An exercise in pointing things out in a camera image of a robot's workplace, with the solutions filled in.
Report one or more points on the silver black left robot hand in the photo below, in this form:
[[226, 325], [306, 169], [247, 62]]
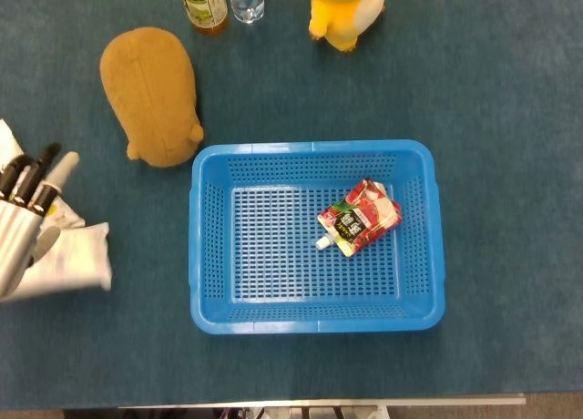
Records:
[[16, 237]]

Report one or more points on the white blue refill pouch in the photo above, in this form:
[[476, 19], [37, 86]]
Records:
[[73, 259]]

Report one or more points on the blue plastic perforated basket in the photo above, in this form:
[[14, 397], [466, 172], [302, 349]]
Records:
[[273, 319]]

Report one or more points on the amber tea bottle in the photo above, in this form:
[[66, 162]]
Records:
[[205, 4]]

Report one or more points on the clear water bottle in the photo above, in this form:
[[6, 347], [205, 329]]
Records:
[[247, 2]]

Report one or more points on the red jelly drink pouch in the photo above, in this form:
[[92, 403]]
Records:
[[364, 214]]

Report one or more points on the yellow plush dinosaur toy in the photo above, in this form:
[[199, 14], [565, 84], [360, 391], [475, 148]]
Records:
[[341, 13]]

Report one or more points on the teal table cloth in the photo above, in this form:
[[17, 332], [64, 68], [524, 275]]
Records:
[[492, 118]]

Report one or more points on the white metal frame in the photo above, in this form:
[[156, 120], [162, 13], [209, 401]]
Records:
[[410, 400]]

